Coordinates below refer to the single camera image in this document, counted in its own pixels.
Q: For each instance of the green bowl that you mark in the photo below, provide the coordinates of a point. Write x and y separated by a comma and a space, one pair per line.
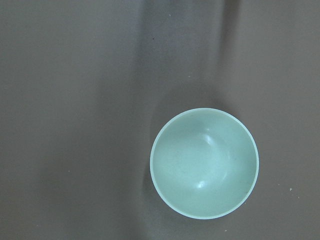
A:
204, 163

